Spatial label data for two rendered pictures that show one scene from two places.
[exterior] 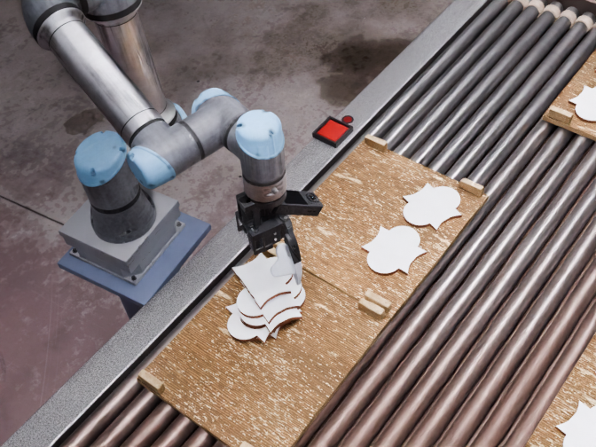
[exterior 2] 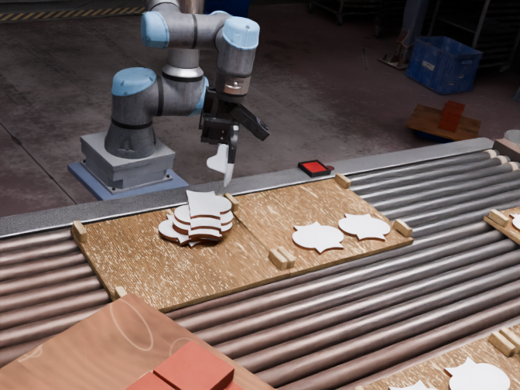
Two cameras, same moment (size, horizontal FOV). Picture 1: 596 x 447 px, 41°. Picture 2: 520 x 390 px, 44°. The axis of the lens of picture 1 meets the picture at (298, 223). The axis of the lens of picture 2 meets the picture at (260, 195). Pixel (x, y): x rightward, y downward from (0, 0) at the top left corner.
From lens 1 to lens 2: 0.68 m
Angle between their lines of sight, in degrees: 22
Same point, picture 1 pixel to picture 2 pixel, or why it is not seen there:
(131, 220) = (133, 141)
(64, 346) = not seen: hidden behind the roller
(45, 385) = not seen: hidden behind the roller
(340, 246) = (278, 221)
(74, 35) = not seen: outside the picture
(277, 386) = (172, 273)
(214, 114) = (216, 18)
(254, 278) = (198, 201)
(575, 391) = (419, 374)
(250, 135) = (232, 22)
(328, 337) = (232, 263)
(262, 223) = (216, 118)
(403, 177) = (352, 206)
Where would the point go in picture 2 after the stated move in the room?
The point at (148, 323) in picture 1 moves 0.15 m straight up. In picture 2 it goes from (104, 208) to (105, 157)
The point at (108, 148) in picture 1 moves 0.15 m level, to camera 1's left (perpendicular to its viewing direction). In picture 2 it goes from (141, 75) to (91, 63)
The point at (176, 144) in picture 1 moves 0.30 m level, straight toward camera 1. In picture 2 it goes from (179, 19) to (148, 63)
